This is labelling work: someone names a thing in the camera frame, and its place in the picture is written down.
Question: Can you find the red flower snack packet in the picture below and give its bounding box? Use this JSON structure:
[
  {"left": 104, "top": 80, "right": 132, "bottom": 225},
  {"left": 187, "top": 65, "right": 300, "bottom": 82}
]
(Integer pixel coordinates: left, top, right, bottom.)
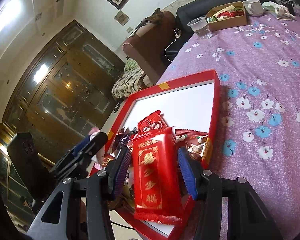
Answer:
[{"left": 174, "top": 129, "right": 208, "bottom": 160}]

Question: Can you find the purple snack packet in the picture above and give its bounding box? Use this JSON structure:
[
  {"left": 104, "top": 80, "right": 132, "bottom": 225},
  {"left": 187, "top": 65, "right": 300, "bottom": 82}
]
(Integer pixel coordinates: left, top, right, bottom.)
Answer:
[{"left": 118, "top": 127, "right": 138, "bottom": 149}]

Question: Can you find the large red snack packet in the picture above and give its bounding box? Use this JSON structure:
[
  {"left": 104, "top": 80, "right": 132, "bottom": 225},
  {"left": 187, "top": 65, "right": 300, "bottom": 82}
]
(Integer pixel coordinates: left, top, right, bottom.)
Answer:
[{"left": 132, "top": 127, "right": 184, "bottom": 225}]

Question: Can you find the red white lattice snack packet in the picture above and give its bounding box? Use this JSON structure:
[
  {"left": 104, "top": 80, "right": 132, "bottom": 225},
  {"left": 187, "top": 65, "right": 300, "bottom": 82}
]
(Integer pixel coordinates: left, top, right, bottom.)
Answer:
[{"left": 137, "top": 110, "right": 168, "bottom": 133}]

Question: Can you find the cardboard box of snacks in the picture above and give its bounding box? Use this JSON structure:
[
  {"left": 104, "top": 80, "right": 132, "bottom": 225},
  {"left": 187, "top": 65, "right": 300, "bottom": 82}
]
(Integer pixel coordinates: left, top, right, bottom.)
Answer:
[{"left": 205, "top": 1, "right": 247, "bottom": 31}]

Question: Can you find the red gift box tray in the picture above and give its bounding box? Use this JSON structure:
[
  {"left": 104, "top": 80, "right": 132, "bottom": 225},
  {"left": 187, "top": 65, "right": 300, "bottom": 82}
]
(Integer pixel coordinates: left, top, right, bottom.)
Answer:
[{"left": 104, "top": 69, "right": 220, "bottom": 239}]

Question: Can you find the wooden door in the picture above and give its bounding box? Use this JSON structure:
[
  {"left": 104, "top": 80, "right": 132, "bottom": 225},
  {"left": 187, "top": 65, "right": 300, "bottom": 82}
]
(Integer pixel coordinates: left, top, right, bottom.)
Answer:
[{"left": 2, "top": 21, "right": 125, "bottom": 162}]

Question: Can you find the purple floral tablecloth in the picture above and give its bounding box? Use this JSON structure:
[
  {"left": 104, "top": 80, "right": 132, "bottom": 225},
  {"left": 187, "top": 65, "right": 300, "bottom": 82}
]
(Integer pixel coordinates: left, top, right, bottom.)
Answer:
[{"left": 160, "top": 13, "right": 300, "bottom": 239}]

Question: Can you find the patterned blanket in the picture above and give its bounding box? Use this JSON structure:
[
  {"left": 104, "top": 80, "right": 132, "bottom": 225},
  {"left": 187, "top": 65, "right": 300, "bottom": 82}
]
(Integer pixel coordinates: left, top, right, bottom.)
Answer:
[{"left": 111, "top": 58, "right": 153, "bottom": 100}]

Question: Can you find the brown armchair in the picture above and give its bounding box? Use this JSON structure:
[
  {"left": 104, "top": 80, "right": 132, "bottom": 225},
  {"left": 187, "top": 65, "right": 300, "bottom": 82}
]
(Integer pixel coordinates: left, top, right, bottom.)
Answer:
[{"left": 122, "top": 8, "right": 175, "bottom": 84}]

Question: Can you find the clear plastic cup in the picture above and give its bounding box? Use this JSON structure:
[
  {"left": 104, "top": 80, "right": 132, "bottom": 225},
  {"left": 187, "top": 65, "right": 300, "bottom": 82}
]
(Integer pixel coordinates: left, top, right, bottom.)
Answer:
[{"left": 187, "top": 17, "right": 212, "bottom": 39}]

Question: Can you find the white ceramic mug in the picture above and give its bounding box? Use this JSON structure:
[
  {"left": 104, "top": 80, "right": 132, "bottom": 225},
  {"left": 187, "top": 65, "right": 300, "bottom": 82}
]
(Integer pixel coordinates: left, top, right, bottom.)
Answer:
[{"left": 242, "top": 0, "right": 264, "bottom": 17}]

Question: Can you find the white crumpled cloth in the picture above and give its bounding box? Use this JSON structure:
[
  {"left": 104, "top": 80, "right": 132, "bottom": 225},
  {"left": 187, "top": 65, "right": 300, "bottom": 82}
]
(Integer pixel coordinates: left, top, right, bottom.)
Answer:
[{"left": 262, "top": 1, "right": 296, "bottom": 20}]

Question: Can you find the white charging cable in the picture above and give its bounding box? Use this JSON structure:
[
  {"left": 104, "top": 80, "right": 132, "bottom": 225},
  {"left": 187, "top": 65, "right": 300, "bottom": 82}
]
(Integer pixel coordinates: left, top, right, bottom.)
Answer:
[{"left": 163, "top": 28, "right": 182, "bottom": 63}]

